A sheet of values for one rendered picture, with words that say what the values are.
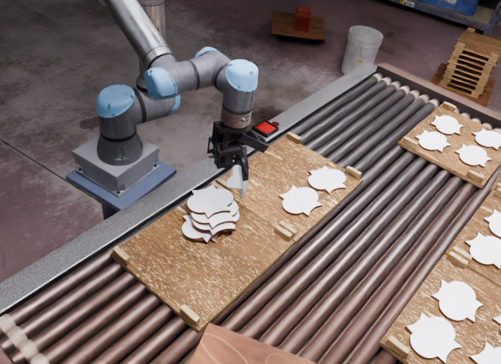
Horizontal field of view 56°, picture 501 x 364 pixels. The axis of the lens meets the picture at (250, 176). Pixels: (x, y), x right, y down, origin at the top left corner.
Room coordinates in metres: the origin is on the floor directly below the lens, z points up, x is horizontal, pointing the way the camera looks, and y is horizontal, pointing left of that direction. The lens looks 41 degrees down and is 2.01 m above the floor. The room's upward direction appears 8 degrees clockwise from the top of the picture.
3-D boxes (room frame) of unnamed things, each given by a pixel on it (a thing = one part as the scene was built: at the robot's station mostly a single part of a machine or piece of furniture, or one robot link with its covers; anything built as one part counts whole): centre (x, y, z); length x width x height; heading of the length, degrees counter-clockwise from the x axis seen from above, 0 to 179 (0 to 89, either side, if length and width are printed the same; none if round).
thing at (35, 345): (1.29, -0.08, 0.90); 1.95 x 0.05 x 0.05; 145
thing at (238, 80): (0.99, 0.06, 1.43); 0.09 x 0.08 x 0.11; 42
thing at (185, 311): (0.66, 0.10, 0.95); 0.06 x 0.02 x 0.03; 55
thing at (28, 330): (1.32, -0.04, 0.90); 1.95 x 0.05 x 0.05; 145
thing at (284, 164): (1.23, -0.14, 0.93); 0.41 x 0.35 x 0.02; 145
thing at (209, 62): (1.05, 0.13, 1.42); 0.11 x 0.11 x 0.08; 42
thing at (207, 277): (0.89, 0.10, 0.93); 0.41 x 0.35 x 0.02; 145
